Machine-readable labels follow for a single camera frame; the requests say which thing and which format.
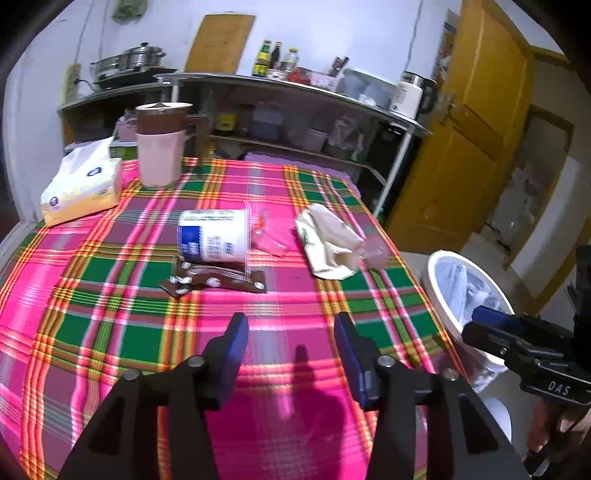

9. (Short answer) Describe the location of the steel pan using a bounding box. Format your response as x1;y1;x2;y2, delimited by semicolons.
90;55;125;81

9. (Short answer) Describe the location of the pink utensil holder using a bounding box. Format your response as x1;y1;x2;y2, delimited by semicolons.
309;71;345;92

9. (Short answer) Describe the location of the pink plastic bag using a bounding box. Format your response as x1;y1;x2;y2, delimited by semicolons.
115;115;139;144

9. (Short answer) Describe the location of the pink plastic wrapper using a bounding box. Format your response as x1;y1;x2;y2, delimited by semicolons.
252;207;296;258

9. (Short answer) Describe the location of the beige paper bag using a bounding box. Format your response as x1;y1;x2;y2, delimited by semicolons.
294;203;365;280

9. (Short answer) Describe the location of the white electric kettle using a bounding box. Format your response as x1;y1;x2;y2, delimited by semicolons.
389;71;438;118

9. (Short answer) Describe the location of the metal door handle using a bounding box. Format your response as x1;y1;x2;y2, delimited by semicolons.
438;92;476;126

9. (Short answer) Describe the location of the brown snack wrapper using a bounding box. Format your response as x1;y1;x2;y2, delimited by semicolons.
158;257;269;298

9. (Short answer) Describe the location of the metal stove counter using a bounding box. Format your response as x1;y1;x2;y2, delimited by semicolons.
58;83;176;148

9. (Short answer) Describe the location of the white blue paper cup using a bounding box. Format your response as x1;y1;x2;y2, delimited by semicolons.
178;209;252;265

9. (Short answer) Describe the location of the white round bin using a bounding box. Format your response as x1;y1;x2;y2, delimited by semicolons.
426;249;515;393

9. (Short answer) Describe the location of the clear plastic bin liner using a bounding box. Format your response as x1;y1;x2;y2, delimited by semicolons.
436;256;511;324

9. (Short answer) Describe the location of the person's right hand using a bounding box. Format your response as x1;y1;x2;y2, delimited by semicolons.
526;398;591;459

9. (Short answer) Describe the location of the clear plastic container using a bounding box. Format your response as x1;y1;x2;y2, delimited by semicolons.
342;68;400;104

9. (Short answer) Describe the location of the pink brown pitcher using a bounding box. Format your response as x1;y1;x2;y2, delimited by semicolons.
135;102;209;189

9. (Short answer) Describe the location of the metal kitchen shelf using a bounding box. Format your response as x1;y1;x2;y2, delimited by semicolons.
154;71;432;217

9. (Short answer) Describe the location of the pink green plaid tablecloth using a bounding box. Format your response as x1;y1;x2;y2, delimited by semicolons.
0;157;467;480

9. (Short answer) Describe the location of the pink plastic tub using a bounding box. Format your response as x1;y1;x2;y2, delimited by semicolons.
302;128;328;152

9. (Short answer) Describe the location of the crumpled plastic bag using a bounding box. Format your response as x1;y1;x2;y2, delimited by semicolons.
330;117;365;160

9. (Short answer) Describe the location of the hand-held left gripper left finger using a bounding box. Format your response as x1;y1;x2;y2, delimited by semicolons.
58;312;250;480

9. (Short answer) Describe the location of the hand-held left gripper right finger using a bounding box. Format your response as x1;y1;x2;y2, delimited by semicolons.
334;312;529;480

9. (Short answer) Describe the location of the steel steamer pot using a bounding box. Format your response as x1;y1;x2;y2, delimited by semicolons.
121;42;166;70

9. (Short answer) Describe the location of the yellow power strip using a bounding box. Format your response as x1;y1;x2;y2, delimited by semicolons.
62;64;83;104

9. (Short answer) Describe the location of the yellow wooden door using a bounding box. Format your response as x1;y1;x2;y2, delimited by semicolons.
383;0;534;254

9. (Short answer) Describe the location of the green glass bottle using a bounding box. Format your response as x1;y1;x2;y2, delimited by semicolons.
252;39;272;78

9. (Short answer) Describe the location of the green hanging cloth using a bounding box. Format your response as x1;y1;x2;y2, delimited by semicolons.
113;0;148;20

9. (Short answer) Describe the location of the wooden cutting board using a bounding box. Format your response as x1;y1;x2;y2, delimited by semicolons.
184;14;257;75

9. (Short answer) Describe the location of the white yellow tissue pack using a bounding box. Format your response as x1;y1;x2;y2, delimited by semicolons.
40;137;123;227

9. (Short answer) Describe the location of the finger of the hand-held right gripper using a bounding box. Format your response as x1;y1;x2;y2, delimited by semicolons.
462;322;522;365
471;305;578;358

